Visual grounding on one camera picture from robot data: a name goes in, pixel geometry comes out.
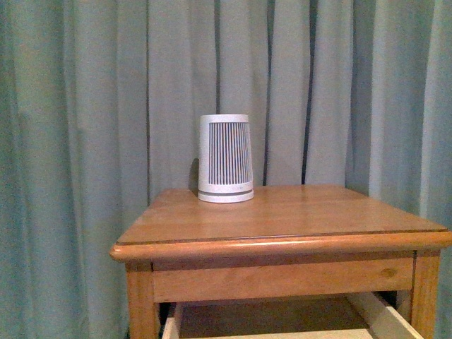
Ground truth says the wooden drawer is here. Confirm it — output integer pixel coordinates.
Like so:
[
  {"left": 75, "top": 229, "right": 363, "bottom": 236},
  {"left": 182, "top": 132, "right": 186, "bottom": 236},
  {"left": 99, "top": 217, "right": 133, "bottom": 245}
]
[{"left": 162, "top": 292, "right": 421, "bottom": 339}]

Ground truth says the white slatted air purifier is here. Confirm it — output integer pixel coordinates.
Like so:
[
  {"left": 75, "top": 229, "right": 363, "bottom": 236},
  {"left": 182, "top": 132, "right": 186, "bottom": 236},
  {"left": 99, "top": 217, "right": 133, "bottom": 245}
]
[{"left": 198, "top": 114, "right": 254, "bottom": 203}]

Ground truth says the wooden nightstand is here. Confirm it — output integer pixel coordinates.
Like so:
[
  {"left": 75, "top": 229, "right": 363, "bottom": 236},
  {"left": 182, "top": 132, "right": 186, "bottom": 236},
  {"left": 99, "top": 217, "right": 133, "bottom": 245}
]
[{"left": 110, "top": 185, "right": 451, "bottom": 338}]

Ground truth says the grey curtain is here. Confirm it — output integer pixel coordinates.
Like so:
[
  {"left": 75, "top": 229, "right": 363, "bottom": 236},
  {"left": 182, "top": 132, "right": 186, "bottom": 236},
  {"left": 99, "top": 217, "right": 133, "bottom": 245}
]
[{"left": 1, "top": 1, "right": 451, "bottom": 338}]

